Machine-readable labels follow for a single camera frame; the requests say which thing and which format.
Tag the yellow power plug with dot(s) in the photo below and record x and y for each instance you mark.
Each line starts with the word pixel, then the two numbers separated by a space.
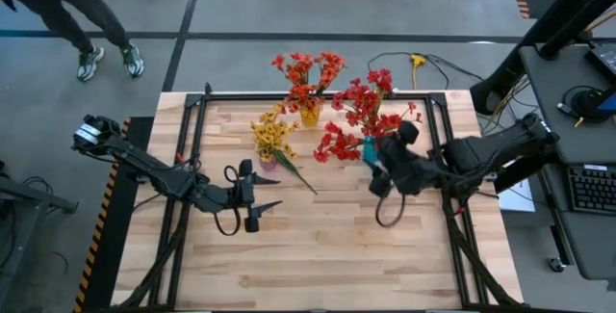
pixel 418 60

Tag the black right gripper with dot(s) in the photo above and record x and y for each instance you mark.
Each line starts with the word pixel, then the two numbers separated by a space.
pixel 409 168

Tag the black metal table frame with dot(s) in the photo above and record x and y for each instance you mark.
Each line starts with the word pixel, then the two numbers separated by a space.
pixel 240 96

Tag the blue glass vase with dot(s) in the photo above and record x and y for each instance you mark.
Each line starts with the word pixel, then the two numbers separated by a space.
pixel 369 156

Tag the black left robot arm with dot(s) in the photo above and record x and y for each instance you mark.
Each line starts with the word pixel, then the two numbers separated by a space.
pixel 159 173

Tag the black desk caster wheel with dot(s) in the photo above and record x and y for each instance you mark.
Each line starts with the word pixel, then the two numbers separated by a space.
pixel 557 265

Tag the black computer keyboard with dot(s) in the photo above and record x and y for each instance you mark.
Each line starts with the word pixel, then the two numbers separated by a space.
pixel 594 190

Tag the white paper sheet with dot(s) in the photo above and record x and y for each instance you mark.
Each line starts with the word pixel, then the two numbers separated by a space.
pixel 517 200

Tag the black laptop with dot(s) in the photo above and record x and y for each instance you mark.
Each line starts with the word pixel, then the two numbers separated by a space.
pixel 604 60

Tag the person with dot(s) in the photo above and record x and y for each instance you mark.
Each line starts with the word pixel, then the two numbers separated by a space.
pixel 53 9

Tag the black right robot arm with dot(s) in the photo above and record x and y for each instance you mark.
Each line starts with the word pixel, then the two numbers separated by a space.
pixel 491 151

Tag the black tower fan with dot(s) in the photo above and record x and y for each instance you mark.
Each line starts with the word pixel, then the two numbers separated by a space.
pixel 553 19

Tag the grey side desk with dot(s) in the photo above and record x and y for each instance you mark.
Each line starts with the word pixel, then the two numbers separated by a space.
pixel 33 192

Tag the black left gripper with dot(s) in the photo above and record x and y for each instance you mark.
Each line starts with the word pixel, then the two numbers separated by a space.
pixel 246 192

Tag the yellow glass vase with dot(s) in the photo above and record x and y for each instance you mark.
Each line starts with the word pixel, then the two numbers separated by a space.
pixel 310 119

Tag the pink glass vase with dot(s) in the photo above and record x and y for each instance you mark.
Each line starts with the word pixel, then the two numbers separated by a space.
pixel 267 164

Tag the orange artificial flower bunch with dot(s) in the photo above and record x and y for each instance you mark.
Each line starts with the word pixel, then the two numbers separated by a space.
pixel 303 95
pixel 332 67
pixel 298 70

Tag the grey office desk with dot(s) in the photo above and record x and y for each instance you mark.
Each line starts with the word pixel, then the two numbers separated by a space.
pixel 568 144

